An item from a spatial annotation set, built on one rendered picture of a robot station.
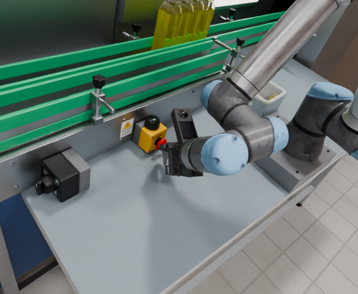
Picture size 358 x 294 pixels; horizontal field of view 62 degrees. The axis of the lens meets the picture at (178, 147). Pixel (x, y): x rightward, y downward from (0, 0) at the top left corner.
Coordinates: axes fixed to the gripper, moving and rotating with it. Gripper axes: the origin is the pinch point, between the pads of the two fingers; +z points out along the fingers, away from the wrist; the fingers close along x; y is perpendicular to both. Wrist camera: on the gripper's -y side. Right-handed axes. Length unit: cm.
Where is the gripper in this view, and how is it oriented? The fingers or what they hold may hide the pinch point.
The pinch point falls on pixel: (166, 146)
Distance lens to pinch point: 85.8
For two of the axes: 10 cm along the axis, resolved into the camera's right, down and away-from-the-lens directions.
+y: 0.4, 10.0, 0.0
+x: 9.3, -0.4, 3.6
